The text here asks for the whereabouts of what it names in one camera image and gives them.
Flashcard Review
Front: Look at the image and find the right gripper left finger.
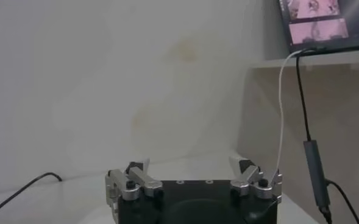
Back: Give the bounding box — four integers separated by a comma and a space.
105, 156, 164, 205

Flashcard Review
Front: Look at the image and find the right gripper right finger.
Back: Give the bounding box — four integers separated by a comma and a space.
228, 156, 283, 204

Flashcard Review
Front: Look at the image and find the grey usb adapter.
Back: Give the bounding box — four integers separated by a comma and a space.
302, 139, 332, 215

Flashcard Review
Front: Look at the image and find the black laptop cable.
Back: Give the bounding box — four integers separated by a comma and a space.
294, 48, 317, 142

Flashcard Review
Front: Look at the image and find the white side desk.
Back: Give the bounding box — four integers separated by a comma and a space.
249, 48, 359, 224

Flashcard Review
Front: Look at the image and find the white laptop cable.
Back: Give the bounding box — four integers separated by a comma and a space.
275, 48, 308, 180

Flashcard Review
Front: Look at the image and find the black cooker power cord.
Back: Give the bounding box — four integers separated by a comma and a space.
0, 172, 63, 222

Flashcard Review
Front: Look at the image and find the black adapter output cable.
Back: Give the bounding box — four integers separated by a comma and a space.
318, 178, 359, 224

